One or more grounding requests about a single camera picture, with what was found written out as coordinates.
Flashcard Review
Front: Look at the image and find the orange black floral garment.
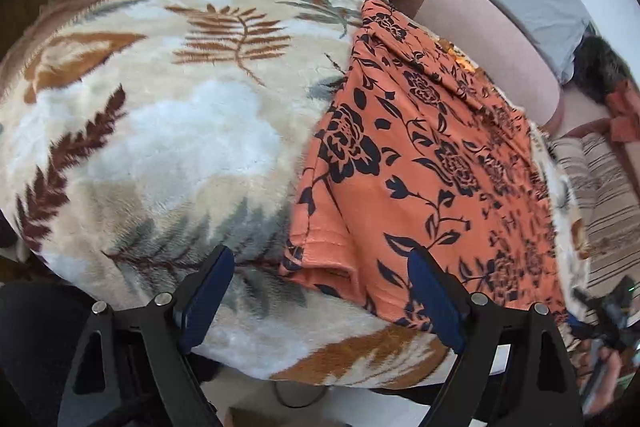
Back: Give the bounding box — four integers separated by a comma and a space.
278, 0, 571, 333

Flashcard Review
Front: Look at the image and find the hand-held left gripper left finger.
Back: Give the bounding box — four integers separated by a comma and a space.
59, 245, 236, 427

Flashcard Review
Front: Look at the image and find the person's right hand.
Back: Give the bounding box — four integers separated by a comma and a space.
575, 341, 626, 414

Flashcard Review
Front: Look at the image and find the leaf print fleece blanket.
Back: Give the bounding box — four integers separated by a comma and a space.
0, 0, 591, 389

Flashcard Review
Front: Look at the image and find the beige striped cushion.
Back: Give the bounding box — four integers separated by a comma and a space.
550, 132, 640, 328

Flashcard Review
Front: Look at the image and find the small orange cloth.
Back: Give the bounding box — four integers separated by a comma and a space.
602, 79, 640, 145

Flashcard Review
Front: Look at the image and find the dark furry cloth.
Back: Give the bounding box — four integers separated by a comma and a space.
572, 36, 637, 108

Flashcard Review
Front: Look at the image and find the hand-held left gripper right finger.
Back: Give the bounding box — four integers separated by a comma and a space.
407, 247, 586, 427

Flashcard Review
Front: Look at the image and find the pink brown bolster cushion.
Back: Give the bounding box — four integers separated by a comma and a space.
395, 0, 618, 138

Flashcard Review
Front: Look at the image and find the black cable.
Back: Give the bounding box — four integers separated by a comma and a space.
272, 381, 323, 409

